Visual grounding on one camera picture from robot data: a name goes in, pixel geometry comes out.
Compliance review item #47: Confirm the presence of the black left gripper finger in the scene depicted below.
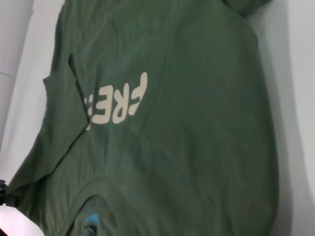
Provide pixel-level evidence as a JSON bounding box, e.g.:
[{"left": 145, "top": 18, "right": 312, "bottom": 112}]
[{"left": 0, "top": 179, "right": 20, "bottom": 207}]

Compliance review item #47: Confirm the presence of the dark green FREE t-shirt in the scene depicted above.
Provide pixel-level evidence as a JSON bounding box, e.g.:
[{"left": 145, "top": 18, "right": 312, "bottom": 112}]
[{"left": 4, "top": 0, "right": 284, "bottom": 236}]

